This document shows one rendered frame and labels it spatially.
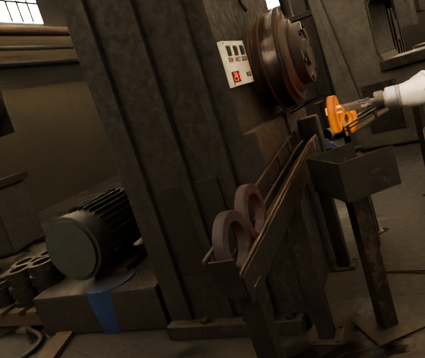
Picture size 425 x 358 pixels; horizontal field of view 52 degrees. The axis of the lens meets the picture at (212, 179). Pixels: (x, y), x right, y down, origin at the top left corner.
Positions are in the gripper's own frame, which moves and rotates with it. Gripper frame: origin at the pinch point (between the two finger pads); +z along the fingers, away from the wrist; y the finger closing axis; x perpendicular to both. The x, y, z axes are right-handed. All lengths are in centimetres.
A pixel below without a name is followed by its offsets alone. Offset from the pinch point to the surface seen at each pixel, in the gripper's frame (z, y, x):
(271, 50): 19.9, -2.0, 30.9
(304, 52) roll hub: 9.9, 13.9, 26.4
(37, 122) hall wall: 629, 462, 48
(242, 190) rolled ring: 19, -74, -9
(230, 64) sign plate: 31.2, -24.5, 29.1
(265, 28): 21.4, 2.6, 40.4
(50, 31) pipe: 563, 506, 205
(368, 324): -1, -30, -84
